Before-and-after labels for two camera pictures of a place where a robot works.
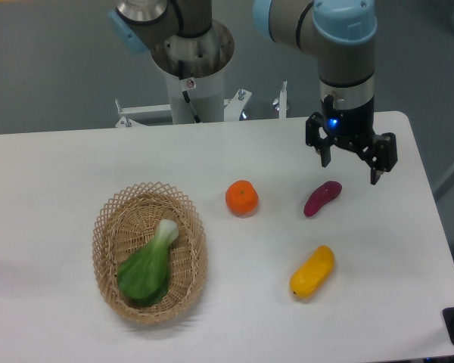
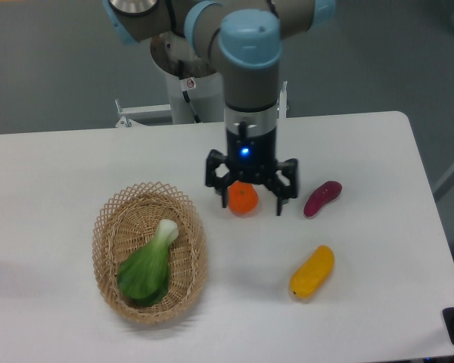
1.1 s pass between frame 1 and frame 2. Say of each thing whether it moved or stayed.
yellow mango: stayed
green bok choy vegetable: stayed
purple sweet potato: stayed
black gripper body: moved
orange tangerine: stayed
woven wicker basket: stayed
